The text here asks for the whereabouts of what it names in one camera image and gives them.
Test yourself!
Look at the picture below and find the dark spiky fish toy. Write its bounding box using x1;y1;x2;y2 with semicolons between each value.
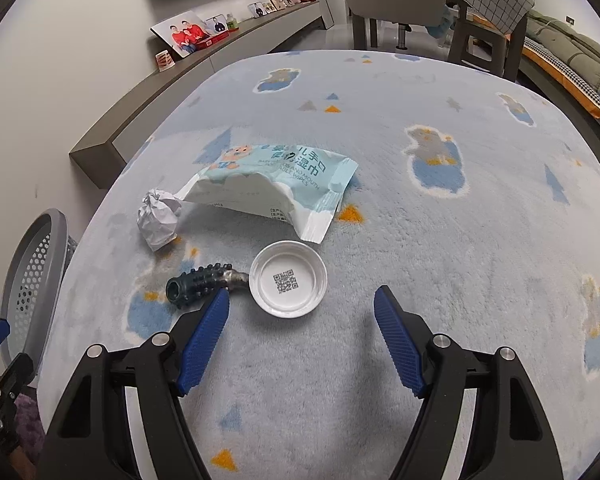
164;262;249;309

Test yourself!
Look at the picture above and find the white round lid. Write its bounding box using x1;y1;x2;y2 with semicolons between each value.
248;240;328;318

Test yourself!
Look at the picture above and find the white paper ball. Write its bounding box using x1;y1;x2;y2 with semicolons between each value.
137;188;182;252

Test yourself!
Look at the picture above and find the baby wipes pack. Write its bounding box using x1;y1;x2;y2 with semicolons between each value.
176;144;358;244

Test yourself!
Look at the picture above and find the grey perforated plastic basket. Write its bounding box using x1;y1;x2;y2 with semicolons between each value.
1;208;76;370

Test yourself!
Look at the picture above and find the long floating tv cabinet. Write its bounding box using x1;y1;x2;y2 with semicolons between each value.
69;2;322;190

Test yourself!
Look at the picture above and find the striped paper cup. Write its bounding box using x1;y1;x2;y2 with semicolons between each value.
155;50;175;73

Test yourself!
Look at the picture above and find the red flat box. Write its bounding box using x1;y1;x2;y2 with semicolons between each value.
195;30;230;51

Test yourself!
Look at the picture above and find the large family photo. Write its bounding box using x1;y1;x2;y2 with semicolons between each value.
150;11;211;58

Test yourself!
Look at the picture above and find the small framed photo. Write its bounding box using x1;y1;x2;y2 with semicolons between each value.
206;14;228;35

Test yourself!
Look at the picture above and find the green bottle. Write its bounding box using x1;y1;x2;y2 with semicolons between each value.
226;13;238;32

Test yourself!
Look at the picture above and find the green sofa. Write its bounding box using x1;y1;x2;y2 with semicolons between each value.
522;10;600;120

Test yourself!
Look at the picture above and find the checkered tablecloth table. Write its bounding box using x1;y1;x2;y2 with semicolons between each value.
324;0;537;82

